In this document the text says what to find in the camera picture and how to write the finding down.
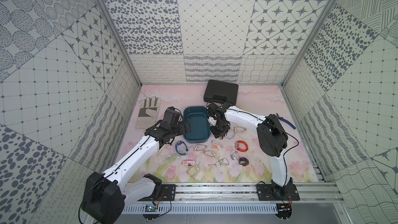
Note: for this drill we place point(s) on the dark brown watch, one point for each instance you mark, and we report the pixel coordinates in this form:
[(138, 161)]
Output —
[(244, 162)]

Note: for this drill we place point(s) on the teal storage box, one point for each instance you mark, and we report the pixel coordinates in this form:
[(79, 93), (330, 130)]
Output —
[(197, 117)]

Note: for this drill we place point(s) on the orange white digital watch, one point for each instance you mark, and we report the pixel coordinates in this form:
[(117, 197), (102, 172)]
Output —
[(216, 144)]

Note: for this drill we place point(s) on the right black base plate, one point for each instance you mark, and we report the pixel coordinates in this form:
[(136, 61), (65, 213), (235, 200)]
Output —
[(273, 192)]

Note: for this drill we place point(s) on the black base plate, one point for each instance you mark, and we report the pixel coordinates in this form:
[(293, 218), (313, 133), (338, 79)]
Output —
[(273, 192), (165, 192)]

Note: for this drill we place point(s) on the silver white watch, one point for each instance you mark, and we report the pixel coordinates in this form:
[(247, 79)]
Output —
[(230, 135)]

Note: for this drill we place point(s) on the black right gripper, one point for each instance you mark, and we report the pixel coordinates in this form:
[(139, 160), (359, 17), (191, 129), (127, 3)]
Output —
[(217, 134)]

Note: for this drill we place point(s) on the red watch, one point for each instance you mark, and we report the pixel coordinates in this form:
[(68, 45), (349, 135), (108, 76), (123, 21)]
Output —
[(241, 146)]

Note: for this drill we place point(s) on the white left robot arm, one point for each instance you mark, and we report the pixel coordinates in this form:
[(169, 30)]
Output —
[(107, 194)]

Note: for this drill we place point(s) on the pink white watch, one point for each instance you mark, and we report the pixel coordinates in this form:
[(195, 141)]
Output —
[(188, 162)]

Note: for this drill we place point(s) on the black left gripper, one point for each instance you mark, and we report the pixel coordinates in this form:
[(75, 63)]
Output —
[(179, 127)]

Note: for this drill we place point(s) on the blue watch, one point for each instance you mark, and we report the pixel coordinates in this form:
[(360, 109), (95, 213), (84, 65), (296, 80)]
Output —
[(181, 148)]

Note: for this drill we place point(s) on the white slotted cable duct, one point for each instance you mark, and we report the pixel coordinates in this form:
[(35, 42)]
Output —
[(202, 208)]

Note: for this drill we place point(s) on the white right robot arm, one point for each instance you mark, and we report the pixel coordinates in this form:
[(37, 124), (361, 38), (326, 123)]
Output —
[(271, 136)]

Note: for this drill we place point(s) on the silver rhinestone watch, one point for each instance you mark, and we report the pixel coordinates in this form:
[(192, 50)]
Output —
[(220, 162)]

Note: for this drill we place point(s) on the black plastic tool case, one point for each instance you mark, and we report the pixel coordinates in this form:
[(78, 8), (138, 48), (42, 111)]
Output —
[(221, 92)]

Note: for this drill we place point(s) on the beige triangular watch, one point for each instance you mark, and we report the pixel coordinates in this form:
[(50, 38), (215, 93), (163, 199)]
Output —
[(238, 129)]

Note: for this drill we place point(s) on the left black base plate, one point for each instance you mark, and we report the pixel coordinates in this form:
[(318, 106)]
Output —
[(165, 192)]

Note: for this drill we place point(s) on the aluminium rail frame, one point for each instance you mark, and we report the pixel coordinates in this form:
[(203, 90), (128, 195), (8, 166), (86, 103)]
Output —
[(317, 192)]

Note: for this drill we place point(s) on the blue handled pliers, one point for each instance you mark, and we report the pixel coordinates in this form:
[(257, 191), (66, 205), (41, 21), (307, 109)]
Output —
[(287, 122)]

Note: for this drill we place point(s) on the grey white work glove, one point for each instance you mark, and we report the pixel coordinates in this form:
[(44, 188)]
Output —
[(148, 113)]

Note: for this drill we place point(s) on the beige watch lower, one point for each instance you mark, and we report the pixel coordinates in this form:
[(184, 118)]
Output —
[(209, 153)]

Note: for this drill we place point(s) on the beige watch upper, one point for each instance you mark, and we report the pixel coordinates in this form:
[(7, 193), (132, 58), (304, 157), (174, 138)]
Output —
[(200, 147)]

